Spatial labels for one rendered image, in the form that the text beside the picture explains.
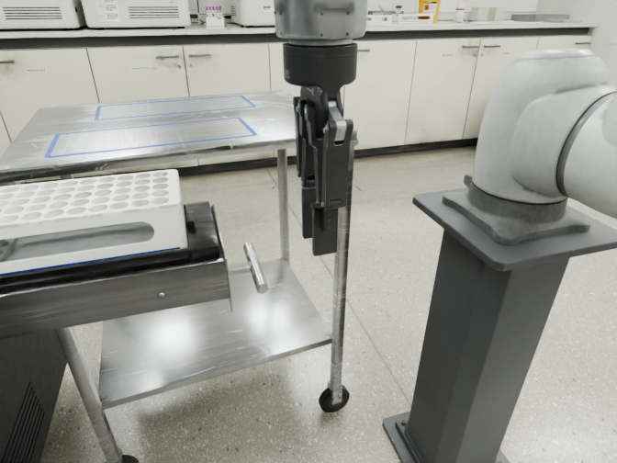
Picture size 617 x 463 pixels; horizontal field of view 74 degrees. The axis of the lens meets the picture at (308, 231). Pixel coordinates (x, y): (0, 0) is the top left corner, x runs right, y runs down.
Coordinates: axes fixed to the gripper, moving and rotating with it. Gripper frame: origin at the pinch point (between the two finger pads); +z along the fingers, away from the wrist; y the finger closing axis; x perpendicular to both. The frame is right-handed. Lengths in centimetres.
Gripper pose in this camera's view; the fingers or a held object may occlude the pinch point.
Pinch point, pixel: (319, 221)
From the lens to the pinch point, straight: 50.8
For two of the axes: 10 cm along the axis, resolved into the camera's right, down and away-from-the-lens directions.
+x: 9.6, -1.5, 2.5
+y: 2.9, 4.7, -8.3
